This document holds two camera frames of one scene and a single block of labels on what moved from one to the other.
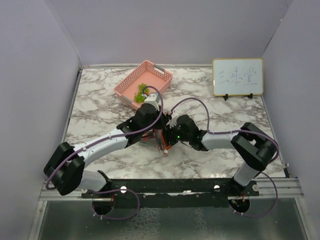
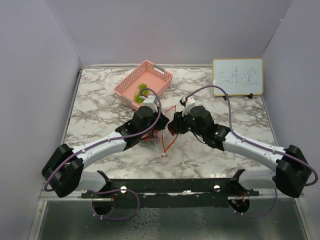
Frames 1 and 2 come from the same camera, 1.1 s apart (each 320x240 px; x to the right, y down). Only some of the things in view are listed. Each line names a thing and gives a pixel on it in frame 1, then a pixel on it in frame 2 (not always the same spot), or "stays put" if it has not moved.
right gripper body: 174,134 to 183,124
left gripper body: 159,125 stays put
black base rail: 173,192 stays put
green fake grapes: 140,98 stays put
